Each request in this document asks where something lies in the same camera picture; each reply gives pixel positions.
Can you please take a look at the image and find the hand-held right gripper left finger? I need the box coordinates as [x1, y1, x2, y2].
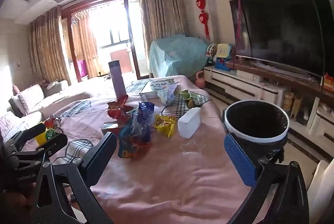
[33, 132, 118, 224]

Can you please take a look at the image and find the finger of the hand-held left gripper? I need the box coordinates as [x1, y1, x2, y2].
[13, 133, 69, 162]
[4, 123, 47, 149]

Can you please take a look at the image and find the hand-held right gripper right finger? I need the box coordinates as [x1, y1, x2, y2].
[224, 132, 310, 224]

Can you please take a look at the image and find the white bin with black bag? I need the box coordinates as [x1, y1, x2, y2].
[223, 99, 291, 154]

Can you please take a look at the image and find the blue snack packet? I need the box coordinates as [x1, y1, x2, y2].
[118, 101, 156, 160]

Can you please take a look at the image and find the red snack packet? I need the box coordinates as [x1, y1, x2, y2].
[108, 95, 134, 124]

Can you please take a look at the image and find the white box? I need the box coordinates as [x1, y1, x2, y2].
[177, 106, 202, 139]

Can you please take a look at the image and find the yellow snack packet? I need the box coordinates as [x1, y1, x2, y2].
[154, 113, 178, 139]

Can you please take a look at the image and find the small colourful toy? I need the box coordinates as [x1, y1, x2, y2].
[42, 113, 63, 135]

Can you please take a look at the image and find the green box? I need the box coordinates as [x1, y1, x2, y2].
[101, 122, 121, 136]

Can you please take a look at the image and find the light quilted sofa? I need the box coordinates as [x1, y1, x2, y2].
[0, 78, 92, 147]

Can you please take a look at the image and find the pink tablecloth with plaid patches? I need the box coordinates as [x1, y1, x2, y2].
[39, 75, 264, 224]

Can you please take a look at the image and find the white television cabinet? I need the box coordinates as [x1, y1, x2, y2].
[203, 60, 334, 147]

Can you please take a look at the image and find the green snack packet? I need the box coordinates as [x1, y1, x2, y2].
[181, 89, 207, 110]

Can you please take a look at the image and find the purple thermos bottle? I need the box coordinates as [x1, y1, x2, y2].
[108, 59, 128, 98]

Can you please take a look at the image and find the white panel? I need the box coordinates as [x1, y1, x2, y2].
[306, 159, 331, 224]

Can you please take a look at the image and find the pink kettlebell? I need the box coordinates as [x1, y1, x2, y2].
[195, 70, 206, 89]

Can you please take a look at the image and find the brown patterned curtain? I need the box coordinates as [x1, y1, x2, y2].
[138, 0, 189, 79]
[28, 7, 70, 84]

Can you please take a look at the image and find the light blue plastic bag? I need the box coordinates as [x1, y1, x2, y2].
[156, 84, 178, 106]

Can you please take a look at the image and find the blue toy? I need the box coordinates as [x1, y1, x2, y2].
[213, 58, 236, 72]

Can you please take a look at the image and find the brown balcony cabinet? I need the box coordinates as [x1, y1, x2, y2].
[110, 49, 131, 73]

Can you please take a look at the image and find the yellow green toy phone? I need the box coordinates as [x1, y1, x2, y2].
[216, 43, 234, 61]

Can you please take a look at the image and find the sheer orange curtain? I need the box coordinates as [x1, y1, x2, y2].
[71, 9, 100, 79]

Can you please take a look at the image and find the white red ball toy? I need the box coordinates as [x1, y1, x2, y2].
[206, 43, 219, 63]

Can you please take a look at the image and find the red yellow toy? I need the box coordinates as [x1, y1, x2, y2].
[323, 73, 334, 92]

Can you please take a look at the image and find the teal cloth covered furniture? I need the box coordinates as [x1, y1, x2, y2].
[148, 33, 212, 79]

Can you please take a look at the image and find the black flat television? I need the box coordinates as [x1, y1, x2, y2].
[229, 0, 334, 83]

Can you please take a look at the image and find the red hanging heart decoration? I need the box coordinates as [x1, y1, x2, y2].
[190, 0, 211, 41]

